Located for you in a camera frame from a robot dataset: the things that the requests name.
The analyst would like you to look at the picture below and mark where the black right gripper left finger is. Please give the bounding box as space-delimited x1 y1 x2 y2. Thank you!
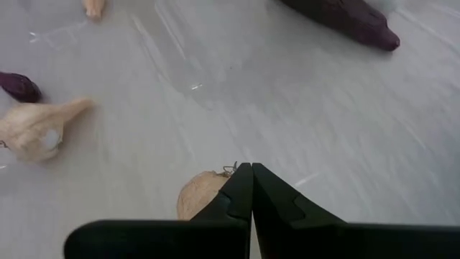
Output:
63 162 254 259

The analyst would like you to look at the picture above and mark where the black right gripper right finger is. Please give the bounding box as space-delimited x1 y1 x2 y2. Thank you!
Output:
252 162 460 259

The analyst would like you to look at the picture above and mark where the beige garlic bulb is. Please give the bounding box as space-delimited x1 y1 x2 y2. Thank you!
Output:
81 0 106 21
176 160 239 222
0 97 95 163

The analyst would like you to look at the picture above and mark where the small purple eggplant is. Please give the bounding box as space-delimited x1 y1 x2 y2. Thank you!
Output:
0 71 43 104

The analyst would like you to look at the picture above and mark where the large purple eggplant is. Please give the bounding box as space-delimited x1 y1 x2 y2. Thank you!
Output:
277 0 401 53

